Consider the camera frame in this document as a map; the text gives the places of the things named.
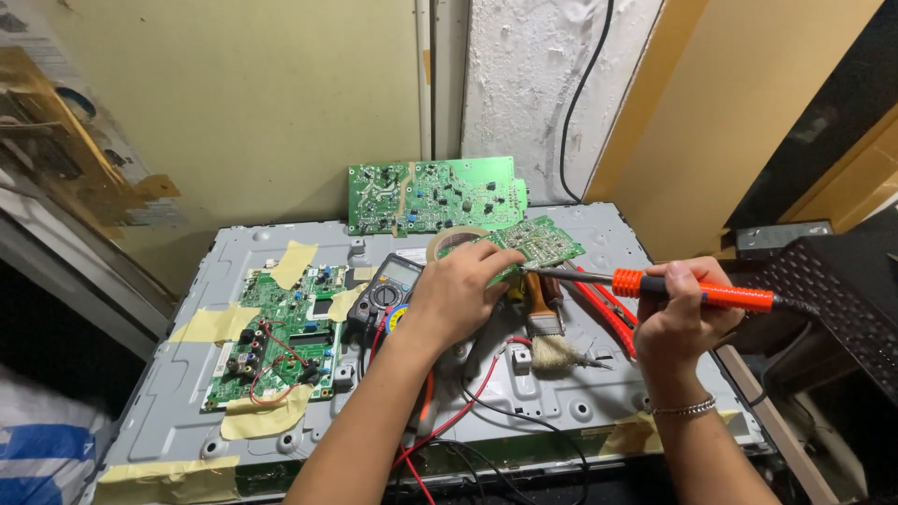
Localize person's right hand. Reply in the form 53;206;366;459
633;256;746;381

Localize red looped wire on mainboard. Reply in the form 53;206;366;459
248;319;310;407

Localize grey metal television back panel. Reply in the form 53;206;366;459
90;202;770;495

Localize green mainboard with connectors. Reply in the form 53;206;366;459
201;264;350;412

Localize large green power board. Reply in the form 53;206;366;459
348;156;529;238

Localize silver chain bracelet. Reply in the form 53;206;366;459
643;394;718;419

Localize black digital multimeter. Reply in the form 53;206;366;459
347;253;426;332

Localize small green circuit board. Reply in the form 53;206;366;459
438;215;587;286

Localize black probe wire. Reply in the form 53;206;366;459
393;365;592;505

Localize orange black soldering iron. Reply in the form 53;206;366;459
522;265;777;314

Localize blue white plastic bag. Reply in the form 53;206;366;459
0;363;115;505

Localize wooden handle paintbrush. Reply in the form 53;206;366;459
522;271;580;371

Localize person's left hand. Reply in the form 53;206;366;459
403;241;528;353

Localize black soldering iron cord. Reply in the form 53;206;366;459
745;294;823;409

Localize black perforated metal case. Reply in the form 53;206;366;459
728;233;898;406

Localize black wall cable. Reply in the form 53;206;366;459
558;0;616;205

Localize red handled pliers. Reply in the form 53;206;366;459
561;261;641;360

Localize clear adhesive tape roll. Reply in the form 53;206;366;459
426;225;492;265

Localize beige masking tape strip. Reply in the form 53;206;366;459
598;410;742;458
94;455;241;505
326;282;370;324
167;302;261;346
220;383;315;442
269;240;319;290

